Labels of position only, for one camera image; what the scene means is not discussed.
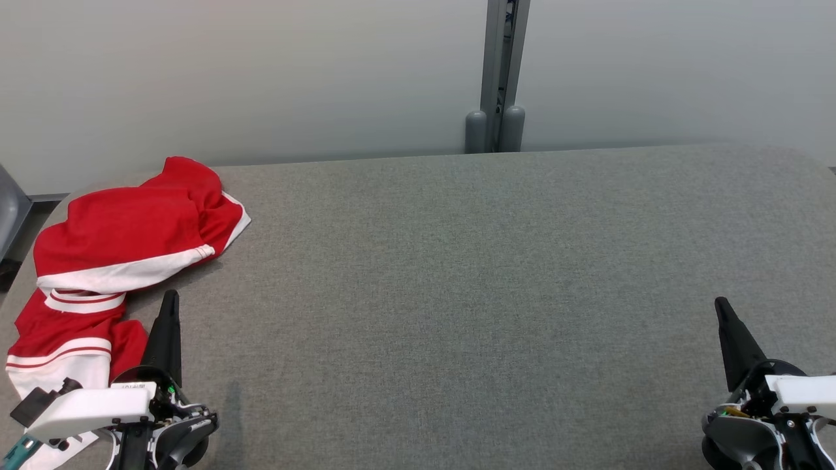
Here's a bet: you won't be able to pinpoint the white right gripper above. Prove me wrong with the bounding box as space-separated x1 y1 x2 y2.
713 296 836 420

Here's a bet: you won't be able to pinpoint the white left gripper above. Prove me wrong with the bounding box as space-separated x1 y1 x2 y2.
26 290 198 446

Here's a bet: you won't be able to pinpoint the red t-shirt with white sleeves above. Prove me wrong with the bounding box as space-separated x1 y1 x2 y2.
5 289 150 470

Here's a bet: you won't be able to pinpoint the red shorts with white stripes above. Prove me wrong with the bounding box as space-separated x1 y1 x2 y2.
33 155 252 295

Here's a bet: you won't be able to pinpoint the grey curved plastic chair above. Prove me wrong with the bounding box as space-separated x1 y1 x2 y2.
0 163 33 263

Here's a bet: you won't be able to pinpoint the grey fabric sofa seat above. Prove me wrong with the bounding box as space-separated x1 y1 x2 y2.
0 144 836 470

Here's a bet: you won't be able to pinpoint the teal camera cable connector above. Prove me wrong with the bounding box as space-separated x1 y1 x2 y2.
0 435 42 470

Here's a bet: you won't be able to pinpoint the grey metal partition post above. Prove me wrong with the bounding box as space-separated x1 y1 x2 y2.
479 0 532 153

